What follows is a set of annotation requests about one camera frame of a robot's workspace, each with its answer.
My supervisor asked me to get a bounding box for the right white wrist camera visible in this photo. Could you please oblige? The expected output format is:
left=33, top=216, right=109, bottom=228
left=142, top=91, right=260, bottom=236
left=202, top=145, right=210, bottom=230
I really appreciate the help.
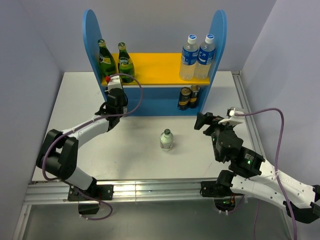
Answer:
left=218, top=107, right=245, bottom=127

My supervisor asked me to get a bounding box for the rear clear glass bottle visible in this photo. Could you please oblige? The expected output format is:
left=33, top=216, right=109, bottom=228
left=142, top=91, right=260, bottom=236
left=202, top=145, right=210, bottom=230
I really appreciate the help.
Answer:
left=160, top=128, right=174, bottom=151

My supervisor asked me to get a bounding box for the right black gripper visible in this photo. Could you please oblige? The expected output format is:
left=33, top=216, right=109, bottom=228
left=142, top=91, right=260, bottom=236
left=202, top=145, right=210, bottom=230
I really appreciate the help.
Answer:
left=193, top=111, right=234, bottom=161

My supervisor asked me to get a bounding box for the aluminium front rail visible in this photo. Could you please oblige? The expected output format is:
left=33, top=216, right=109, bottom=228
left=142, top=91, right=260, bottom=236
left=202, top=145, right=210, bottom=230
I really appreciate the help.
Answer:
left=22, top=177, right=216, bottom=205

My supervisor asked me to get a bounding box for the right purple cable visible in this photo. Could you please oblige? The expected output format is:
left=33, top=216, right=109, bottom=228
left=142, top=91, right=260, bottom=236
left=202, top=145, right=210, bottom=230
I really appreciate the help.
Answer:
left=236, top=107, right=298, bottom=240

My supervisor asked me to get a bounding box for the front black yellow can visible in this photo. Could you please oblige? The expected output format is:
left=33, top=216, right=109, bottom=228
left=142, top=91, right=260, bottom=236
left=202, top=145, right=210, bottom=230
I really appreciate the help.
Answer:
left=177, top=87, right=191, bottom=111

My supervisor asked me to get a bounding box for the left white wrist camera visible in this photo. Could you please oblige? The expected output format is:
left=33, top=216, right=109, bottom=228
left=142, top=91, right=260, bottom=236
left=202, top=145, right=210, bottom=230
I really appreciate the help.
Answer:
left=105, top=75, right=123, bottom=94

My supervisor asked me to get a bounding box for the rear black yellow can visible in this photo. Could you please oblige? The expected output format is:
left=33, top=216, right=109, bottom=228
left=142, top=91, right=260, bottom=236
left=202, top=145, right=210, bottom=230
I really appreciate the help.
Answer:
left=189, top=85, right=201, bottom=109

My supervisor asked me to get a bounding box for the black yellow can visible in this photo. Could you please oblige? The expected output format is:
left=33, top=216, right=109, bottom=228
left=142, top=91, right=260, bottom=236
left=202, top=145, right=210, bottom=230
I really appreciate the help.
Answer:
left=177, top=87, right=191, bottom=111
left=189, top=85, right=201, bottom=109

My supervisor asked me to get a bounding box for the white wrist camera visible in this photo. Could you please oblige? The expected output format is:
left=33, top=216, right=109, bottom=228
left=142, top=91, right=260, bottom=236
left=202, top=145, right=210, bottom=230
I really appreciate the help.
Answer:
left=105, top=75, right=123, bottom=94
left=218, top=107, right=245, bottom=127

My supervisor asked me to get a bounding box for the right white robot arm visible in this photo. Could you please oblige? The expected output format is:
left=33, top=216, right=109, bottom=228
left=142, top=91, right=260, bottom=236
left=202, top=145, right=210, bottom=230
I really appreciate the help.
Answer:
left=194, top=108, right=320, bottom=224

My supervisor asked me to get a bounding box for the blue and yellow wooden shelf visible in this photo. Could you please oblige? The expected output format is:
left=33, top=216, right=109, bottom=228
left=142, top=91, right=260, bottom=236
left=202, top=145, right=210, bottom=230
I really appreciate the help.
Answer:
left=82, top=9, right=228, bottom=118

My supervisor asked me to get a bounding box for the green Perrier bottle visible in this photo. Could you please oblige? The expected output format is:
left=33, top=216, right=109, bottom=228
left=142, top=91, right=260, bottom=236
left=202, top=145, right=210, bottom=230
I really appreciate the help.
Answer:
left=97, top=39, right=117, bottom=78
left=118, top=42, right=135, bottom=84

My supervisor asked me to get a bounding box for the aluminium rail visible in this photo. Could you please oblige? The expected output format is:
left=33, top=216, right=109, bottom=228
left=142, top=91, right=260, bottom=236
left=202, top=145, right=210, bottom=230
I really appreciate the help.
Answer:
left=231, top=71, right=299, bottom=240
left=22, top=177, right=216, bottom=205

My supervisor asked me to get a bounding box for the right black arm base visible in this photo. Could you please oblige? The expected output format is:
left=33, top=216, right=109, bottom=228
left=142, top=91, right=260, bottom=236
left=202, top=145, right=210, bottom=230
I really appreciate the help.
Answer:
left=199, top=180, right=245, bottom=216

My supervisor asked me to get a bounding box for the Pocari Sweat bottle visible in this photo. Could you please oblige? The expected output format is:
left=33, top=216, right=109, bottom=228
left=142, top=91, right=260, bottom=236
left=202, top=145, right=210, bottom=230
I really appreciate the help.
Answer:
left=194, top=34, right=216, bottom=80
left=179, top=34, right=199, bottom=81

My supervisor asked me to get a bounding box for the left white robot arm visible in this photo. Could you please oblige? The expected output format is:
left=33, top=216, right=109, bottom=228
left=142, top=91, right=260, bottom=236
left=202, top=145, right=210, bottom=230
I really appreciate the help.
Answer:
left=36, top=88, right=128, bottom=200

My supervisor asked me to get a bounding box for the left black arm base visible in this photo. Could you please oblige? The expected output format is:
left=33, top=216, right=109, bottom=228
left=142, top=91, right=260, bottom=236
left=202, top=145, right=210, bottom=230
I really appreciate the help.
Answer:
left=67, top=184, right=114, bottom=221

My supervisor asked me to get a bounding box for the aluminium right side rail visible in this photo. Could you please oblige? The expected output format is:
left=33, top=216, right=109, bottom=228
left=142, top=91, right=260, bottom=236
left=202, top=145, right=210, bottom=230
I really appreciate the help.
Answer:
left=231, top=71, right=299, bottom=240

